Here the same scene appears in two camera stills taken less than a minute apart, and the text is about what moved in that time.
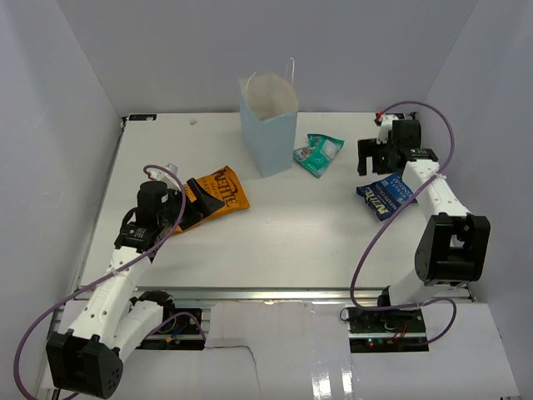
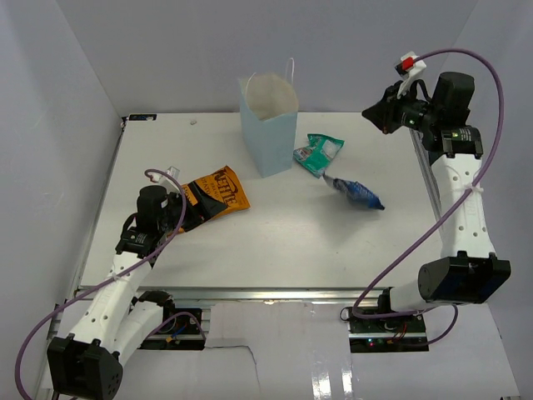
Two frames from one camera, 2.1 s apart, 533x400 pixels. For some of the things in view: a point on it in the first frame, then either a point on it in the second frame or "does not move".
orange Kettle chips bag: x=226 y=185 does not move
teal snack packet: x=316 y=157 does not move
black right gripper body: x=381 y=154 → x=410 y=112
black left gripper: x=203 y=206 does not move
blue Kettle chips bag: x=387 y=196 → x=355 y=191
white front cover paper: x=302 y=352 does not move
